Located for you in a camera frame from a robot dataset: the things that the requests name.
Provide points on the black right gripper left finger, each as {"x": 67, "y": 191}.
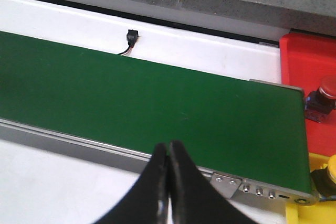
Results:
{"x": 148, "y": 200}

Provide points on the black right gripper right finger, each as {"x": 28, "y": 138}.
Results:
{"x": 193, "y": 198}

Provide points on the red push button bottom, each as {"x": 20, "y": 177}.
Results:
{"x": 320, "y": 103}

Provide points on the green conveyor belt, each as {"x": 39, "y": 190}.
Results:
{"x": 244, "y": 128}

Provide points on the yellow plastic tray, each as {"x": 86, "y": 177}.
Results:
{"x": 321, "y": 212}

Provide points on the red plastic tray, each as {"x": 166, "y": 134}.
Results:
{"x": 305, "y": 60}

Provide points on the aluminium conveyor side rail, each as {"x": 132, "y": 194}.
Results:
{"x": 227, "y": 185}

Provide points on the black sensor with cable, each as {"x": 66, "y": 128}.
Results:
{"x": 132, "y": 38}

